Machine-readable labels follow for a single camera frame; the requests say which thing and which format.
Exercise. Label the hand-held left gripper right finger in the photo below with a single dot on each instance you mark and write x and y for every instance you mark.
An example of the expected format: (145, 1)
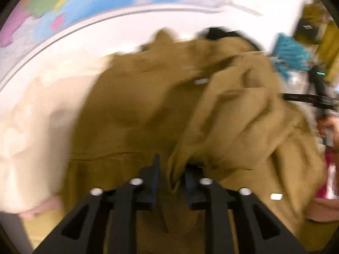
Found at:
(191, 189)

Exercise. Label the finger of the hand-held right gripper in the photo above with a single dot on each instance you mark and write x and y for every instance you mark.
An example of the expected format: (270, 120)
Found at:
(299, 98)

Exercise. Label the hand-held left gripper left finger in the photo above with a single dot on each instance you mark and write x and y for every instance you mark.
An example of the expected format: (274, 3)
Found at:
(154, 182)

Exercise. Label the mustard brown large garment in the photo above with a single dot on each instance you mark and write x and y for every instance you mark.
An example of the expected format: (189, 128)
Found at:
(137, 105)

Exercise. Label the person's right hand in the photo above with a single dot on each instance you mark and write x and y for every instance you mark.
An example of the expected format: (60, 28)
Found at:
(328, 127)

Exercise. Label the blue perforated plastic basket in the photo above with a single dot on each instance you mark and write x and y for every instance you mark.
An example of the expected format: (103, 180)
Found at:
(290, 54)

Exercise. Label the mustard yellow cloth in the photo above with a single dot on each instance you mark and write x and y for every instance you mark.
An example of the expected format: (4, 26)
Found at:
(329, 42)

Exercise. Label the black garment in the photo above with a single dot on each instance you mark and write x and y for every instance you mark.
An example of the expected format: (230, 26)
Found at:
(217, 33)

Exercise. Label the pink cloth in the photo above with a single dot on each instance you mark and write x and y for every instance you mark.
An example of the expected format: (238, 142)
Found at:
(324, 209)

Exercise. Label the cream fleece cloth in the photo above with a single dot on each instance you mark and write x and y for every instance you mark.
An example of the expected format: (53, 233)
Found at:
(29, 143)

